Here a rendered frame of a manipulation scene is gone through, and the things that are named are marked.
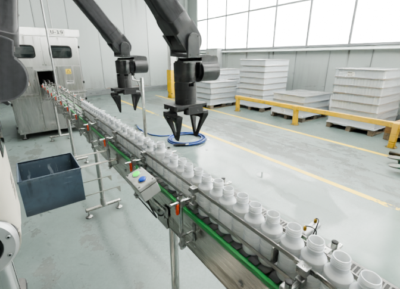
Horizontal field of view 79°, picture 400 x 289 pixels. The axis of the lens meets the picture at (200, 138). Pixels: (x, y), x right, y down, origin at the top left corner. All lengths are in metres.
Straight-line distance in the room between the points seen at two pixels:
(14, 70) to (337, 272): 0.72
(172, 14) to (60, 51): 5.32
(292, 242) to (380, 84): 5.53
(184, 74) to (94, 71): 11.07
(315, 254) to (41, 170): 1.68
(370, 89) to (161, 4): 5.76
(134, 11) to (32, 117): 7.83
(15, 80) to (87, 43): 11.16
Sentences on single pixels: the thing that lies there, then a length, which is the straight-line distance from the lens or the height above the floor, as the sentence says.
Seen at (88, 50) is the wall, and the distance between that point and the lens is 11.62.
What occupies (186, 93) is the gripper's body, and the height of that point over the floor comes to 1.49.
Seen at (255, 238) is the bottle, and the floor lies 1.07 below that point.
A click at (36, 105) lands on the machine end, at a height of 0.66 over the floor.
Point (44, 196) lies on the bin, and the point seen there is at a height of 0.83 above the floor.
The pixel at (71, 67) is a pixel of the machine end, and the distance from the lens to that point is 5.89.
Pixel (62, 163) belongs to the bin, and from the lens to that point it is 1.94.
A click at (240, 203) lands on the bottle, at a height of 1.15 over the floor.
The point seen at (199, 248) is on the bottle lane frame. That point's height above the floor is 0.88.
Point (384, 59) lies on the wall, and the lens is 7.89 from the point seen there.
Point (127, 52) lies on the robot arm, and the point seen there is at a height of 1.59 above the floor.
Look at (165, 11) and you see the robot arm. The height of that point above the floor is 1.67.
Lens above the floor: 1.58
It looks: 18 degrees down
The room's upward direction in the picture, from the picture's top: straight up
